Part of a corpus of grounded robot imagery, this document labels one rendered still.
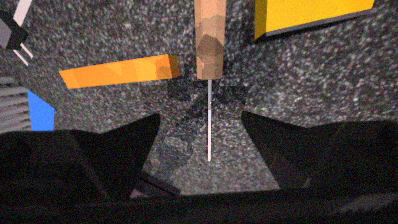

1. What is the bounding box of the screwdriver with brown handle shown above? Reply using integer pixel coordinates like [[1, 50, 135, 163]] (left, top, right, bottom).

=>
[[194, 0, 227, 161]]

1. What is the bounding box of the blue flat strip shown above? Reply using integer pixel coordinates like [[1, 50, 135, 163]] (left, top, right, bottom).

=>
[[27, 90, 55, 131]]

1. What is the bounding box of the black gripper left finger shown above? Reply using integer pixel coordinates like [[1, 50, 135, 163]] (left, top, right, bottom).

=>
[[0, 113, 161, 199]]

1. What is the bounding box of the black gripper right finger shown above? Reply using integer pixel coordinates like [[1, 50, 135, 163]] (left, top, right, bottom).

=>
[[241, 111, 397, 189]]

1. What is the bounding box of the orange flat bar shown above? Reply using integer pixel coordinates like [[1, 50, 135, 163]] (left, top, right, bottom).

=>
[[60, 54, 180, 88]]

